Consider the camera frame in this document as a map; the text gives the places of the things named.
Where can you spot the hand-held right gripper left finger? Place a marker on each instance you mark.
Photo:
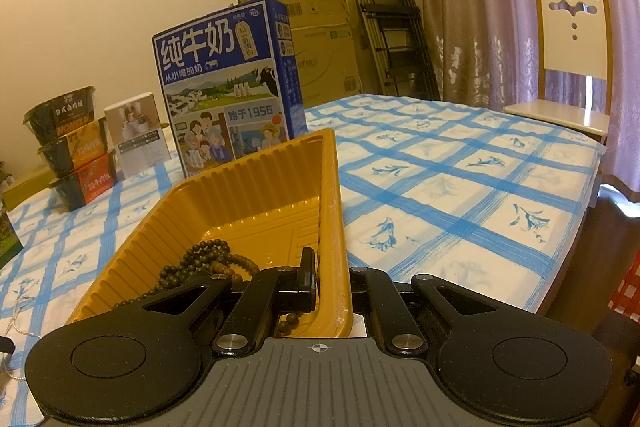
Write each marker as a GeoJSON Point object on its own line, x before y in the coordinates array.
{"type": "Point", "coordinates": [306, 277]}

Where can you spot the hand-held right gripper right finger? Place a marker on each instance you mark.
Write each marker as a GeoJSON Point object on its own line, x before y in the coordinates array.
{"type": "Point", "coordinates": [367, 279]}

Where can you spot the yellow plastic tray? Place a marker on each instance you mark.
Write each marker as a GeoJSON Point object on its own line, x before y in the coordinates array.
{"type": "Point", "coordinates": [260, 187]}

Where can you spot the blue checked tablecloth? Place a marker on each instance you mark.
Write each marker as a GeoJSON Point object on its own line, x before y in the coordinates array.
{"type": "Point", "coordinates": [450, 207]}

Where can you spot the blue milk carton box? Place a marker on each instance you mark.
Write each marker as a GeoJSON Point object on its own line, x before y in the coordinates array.
{"type": "Point", "coordinates": [220, 97]}

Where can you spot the large printed cardboard box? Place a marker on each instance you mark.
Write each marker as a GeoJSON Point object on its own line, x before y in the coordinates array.
{"type": "Point", "coordinates": [325, 67]}

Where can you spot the small white box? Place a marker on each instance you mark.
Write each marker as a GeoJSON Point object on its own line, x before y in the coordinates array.
{"type": "Point", "coordinates": [136, 137]}

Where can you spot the red checked cloth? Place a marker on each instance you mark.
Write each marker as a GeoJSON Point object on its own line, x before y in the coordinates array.
{"type": "Point", "coordinates": [627, 292]}

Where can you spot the black folding ladder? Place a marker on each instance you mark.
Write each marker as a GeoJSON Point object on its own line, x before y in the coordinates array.
{"type": "Point", "coordinates": [390, 17]}

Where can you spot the black bowl yellow label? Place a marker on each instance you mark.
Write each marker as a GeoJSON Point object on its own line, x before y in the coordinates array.
{"type": "Point", "coordinates": [72, 149]}

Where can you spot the black bowl dark label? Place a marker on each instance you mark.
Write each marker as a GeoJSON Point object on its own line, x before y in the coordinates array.
{"type": "Point", "coordinates": [57, 114]}

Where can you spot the green meadow milk box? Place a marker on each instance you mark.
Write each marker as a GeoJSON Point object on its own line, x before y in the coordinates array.
{"type": "Point", "coordinates": [7, 237]}

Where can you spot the black wristband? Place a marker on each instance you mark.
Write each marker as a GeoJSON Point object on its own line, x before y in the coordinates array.
{"type": "Point", "coordinates": [6, 347]}

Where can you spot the white wooden chair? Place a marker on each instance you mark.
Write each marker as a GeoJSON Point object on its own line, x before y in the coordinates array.
{"type": "Point", "coordinates": [572, 37]}

